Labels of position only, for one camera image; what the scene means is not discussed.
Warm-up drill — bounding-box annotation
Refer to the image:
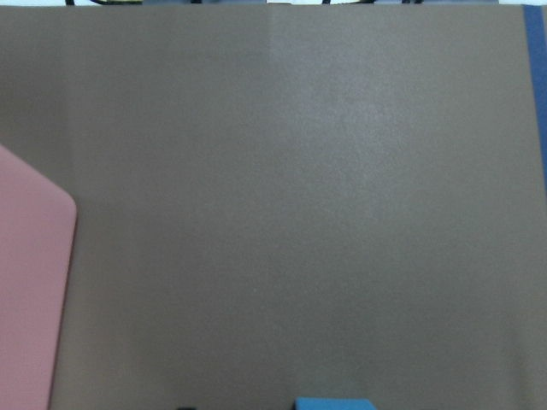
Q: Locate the small blue block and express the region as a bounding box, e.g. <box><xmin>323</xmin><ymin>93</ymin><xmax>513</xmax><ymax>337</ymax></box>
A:
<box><xmin>294</xmin><ymin>397</ymin><xmax>376</xmax><ymax>410</ymax></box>

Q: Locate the pink plastic box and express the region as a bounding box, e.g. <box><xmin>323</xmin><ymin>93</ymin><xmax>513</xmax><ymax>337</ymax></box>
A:
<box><xmin>1</xmin><ymin>148</ymin><xmax>77</xmax><ymax>409</ymax></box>

